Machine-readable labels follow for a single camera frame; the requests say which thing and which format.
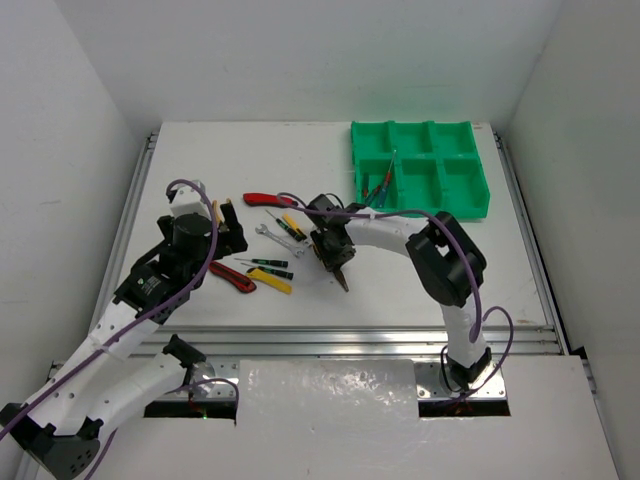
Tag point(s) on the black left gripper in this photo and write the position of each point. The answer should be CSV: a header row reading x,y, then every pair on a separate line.
x,y
229,238

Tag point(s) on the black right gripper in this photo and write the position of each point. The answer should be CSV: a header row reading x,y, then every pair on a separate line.
x,y
332,259

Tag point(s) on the yellow pliers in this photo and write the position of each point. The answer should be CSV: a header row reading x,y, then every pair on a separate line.
x,y
220,223
342,281

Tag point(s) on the green black precision screwdriver top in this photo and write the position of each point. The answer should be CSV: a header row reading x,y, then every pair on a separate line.
x,y
292,232

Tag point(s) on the green black precision screwdriver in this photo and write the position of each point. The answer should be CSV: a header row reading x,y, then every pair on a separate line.
x,y
292,232
265,262
272,271

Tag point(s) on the yellow black precision screwdriver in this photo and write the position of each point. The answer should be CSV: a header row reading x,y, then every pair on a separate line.
x,y
294,225

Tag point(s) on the blue screwdriver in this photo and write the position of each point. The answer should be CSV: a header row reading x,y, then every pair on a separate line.
x,y
365,185
372,195
381,190

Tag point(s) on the red utility knife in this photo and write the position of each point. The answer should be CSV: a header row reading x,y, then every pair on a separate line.
x,y
239,281
257,199

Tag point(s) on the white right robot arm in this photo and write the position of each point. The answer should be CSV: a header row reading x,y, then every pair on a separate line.
x,y
448,264

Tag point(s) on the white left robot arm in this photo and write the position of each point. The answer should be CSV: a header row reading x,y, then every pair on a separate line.
x,y
64,425

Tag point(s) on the silver wrench left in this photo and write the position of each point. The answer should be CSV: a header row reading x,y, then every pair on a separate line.
x,y
295,250

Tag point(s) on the red utility knife top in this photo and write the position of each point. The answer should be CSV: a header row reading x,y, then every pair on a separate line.
x,y
257,199

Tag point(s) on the yellow utility knife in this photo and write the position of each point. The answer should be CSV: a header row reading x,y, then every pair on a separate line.
x,y
269,280

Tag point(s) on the green compartment tray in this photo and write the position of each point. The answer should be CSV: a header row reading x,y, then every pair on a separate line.
x,y
438,166

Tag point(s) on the white front cover panel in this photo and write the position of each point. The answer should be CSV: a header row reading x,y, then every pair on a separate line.
x,y
360,420

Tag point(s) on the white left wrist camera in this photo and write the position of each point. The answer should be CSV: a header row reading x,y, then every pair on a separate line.
x,y
184,199

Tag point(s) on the aluminium frame rail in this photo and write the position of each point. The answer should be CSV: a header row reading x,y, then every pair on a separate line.
x,y
309,342

